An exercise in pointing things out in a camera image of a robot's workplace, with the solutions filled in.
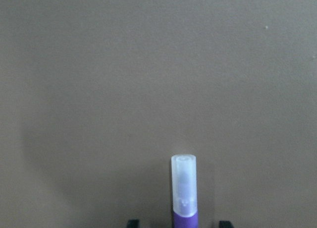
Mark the purple highlighter pen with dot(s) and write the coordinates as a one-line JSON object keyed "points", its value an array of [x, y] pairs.
{"points": [[184, 191]]}

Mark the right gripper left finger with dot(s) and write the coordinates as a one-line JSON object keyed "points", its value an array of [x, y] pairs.
{"points": [[133, 224]]}

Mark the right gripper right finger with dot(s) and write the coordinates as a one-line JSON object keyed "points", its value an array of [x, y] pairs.
{"points": [[225, 224]]}

